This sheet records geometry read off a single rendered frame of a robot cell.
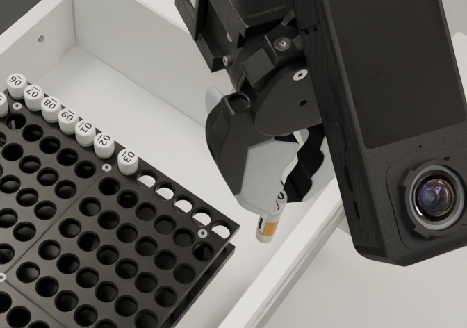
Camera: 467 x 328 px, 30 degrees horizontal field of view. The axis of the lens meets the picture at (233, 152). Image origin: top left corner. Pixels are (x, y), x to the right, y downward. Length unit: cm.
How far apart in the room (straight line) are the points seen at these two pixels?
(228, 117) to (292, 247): 20
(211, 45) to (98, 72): 30
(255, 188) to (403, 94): 12
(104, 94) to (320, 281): 21
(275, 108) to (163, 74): 29
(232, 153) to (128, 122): 28
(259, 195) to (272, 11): 11
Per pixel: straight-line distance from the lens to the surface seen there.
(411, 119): 30
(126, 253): 51
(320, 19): 29
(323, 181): 43
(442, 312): 69
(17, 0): 106
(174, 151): 62
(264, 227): 47
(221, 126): 35
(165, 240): 52
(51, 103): 56
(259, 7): 33
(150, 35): 60
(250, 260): 59
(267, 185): 40
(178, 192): 53
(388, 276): 69
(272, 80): 32
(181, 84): 62
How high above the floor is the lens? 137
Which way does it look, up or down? 58 degrees down
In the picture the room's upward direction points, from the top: 10 degrees clockwise
